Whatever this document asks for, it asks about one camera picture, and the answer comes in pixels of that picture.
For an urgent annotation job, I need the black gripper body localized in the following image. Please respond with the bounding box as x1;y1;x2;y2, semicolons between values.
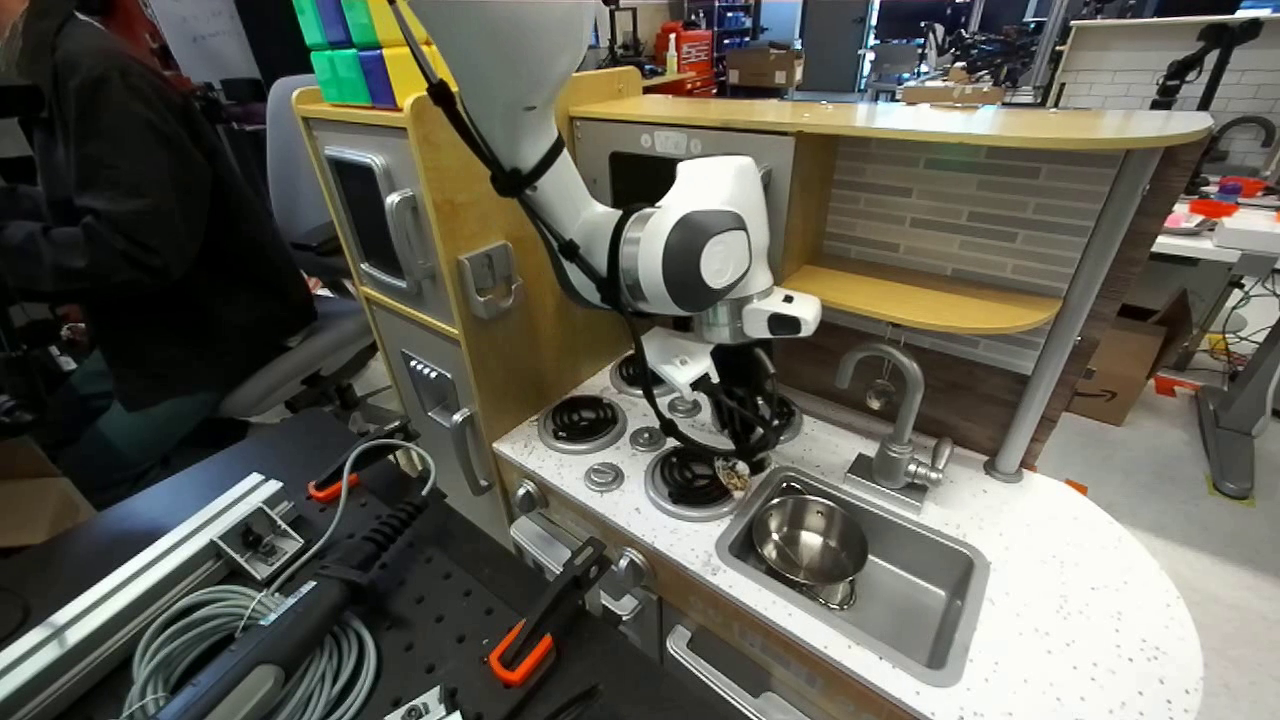
689;337;798;420

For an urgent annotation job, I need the small steel pot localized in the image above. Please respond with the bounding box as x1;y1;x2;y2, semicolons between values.
743;488;878;616

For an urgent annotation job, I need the grey toy faucet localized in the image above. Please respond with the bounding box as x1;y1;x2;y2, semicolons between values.
834;341;962;506

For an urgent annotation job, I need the chrome kitchen front knob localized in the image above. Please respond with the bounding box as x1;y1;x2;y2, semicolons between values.
602;547;659;618
508;477;552;519

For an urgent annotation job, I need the wooden toy kitchen unit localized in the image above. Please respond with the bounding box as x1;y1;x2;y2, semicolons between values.
290;69;1220;720

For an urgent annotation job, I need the grey toy sink basin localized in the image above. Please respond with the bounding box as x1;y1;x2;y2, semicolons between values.
713;462;998;692

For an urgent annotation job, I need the grey latch on wood panel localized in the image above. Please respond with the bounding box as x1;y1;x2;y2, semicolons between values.
457;237;525;322

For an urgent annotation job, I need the grey toy control panel door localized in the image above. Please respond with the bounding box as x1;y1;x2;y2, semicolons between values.
398;343;502;501

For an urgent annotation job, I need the small cardboard box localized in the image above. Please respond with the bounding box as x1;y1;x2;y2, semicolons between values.
719;43;807;100

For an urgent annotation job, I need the large brown cardboard box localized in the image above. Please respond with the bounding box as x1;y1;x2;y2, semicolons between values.
1068;288;1201;433

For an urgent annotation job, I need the black clamp orange tip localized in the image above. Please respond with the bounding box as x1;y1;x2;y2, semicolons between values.
305;445;434;511

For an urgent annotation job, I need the yellow plastic toy block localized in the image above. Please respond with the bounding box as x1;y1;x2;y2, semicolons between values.
367;0;419;50
381;43;436;113

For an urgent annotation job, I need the black desk leg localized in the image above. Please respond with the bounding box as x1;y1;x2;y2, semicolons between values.
1188;314;1280;506

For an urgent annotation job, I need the blue plastic toy block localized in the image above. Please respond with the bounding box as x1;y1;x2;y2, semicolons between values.
356;43;400;113

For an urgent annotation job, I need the grey swivel chair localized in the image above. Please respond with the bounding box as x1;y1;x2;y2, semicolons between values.
215;69;388;420

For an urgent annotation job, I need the white board panel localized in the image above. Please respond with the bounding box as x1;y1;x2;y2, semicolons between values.
1050;9;1280;133

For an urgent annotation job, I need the green plastic toy block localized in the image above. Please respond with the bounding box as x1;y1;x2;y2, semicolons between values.
305;43;367;113
290;0;341;50
338;0;384;50

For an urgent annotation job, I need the person in black jacket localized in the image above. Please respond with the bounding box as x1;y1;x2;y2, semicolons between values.
0;0;327;501

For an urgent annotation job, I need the flat cardboard piece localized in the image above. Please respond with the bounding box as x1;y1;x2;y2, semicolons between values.
0;437;102;552

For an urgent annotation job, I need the grey drawer handle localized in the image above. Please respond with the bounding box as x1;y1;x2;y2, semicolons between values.
659;618;781;711

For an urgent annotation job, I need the black clamp orange handle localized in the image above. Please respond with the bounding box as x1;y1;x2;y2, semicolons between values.
486;535;620;692

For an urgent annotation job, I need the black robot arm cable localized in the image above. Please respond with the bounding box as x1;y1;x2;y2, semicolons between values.
384;0;704;450

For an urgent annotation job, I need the grey kitchen support post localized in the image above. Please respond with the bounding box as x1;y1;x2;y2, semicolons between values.
985;144;1170;484

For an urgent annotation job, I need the grey oven door handle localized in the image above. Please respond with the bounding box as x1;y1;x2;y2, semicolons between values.
384;182;430;292

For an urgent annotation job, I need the black ribbed cable connector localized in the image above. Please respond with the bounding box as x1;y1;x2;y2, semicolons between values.
155;488;434;720

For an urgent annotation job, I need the metal corner bracket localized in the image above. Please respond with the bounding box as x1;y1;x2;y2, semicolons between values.
209;501;310;588

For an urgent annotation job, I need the grey coiled cable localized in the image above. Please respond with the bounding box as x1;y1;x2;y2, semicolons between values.
117;579;388;720

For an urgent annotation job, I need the aluminium extrusion rail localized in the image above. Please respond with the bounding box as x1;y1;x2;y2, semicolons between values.
0;468;292;711

